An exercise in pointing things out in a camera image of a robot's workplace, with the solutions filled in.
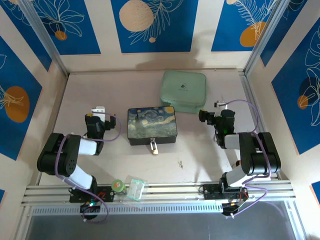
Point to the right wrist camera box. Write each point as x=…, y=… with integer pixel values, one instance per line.
x=220, y=103

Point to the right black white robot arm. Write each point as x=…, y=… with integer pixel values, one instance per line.
x=260, y=155

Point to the aluminium side rail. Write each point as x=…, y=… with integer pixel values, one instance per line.
x=252, y=100

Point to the aluminium frame rail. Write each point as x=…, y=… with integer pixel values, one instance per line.
x=175, y=191

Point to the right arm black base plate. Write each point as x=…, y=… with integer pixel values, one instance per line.
x=212, y=192

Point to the small brass padlock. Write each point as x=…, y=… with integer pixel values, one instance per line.
x=155, y=150

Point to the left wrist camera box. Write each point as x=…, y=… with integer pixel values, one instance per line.
x=98, y=110

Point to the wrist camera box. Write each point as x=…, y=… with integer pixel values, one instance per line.
x=98, y=110
x=220, y=103

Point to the small brown round object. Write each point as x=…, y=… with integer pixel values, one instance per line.
x=237, y=164

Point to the metal box hasp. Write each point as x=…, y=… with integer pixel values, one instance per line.
x=152, y=140

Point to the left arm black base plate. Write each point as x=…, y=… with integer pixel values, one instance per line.
x=82, y=196

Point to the clear plastic packet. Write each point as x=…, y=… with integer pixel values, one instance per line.
x=136, y=188

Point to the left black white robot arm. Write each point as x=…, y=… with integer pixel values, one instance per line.
x=62, y=155

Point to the green tape roll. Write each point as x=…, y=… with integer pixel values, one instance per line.
x=117, y=186

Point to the aluminium corner post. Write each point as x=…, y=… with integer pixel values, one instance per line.
x=262, y=42
x=47, y=42

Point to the starry night painted tin box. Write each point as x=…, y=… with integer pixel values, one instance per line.
x=151, y=125

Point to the mint green zip case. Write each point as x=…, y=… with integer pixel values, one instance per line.
x=183, y=91

